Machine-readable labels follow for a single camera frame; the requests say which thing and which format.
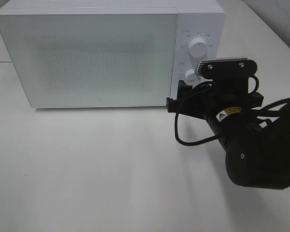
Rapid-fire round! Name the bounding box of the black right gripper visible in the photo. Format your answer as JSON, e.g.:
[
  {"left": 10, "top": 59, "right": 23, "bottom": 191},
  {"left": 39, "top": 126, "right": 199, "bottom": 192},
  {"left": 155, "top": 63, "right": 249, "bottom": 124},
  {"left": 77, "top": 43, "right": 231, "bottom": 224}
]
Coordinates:
[{"left": 166, "top": 78, "right": 264, "bottom": 120}]

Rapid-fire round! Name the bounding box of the white timer knob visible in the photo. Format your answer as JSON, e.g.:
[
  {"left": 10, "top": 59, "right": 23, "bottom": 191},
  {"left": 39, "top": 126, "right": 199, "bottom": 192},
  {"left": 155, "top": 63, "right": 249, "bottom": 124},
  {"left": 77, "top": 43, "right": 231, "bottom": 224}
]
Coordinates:
[{"left": 184, "top": 69, "right": 200, "bottom": 86}]

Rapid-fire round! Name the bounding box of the white microwave door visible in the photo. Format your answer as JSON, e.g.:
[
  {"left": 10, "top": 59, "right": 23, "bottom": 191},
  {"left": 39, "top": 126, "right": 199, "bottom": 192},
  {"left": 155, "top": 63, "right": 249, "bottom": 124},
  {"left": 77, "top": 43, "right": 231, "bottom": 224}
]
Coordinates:
[{"left": 0, "top": 14, "right": 177, "bottom": 108}]

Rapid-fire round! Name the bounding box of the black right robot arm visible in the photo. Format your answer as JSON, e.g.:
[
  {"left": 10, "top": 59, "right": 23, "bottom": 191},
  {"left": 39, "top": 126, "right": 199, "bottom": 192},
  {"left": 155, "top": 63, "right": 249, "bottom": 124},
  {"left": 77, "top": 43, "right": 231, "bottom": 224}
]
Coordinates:
[{"left": 166, "top": 79, "right": 290, "bottom": 189}]

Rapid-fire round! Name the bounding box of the upper white power knob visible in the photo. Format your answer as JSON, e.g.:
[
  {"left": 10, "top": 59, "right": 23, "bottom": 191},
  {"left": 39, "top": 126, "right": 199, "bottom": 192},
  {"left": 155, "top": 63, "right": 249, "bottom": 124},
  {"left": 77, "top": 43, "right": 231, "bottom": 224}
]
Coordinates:
[{"left": 188, "top": 36, "right": 208, "bottom": 58}]

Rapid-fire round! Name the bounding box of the white microwave oven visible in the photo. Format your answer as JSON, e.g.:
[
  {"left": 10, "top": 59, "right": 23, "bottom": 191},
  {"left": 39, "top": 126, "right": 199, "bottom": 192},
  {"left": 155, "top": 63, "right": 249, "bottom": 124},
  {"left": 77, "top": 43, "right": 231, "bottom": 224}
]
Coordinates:
[{"left": 0, "top": 0, "right": 226, "bottom": 106}]

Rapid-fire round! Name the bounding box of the black camera cable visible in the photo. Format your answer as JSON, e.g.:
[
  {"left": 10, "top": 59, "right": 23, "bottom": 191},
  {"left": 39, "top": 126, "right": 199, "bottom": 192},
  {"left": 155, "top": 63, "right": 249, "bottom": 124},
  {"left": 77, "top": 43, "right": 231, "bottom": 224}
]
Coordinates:
[{"left": 175, "top": 74, "right": 290, "bottom": 146}]

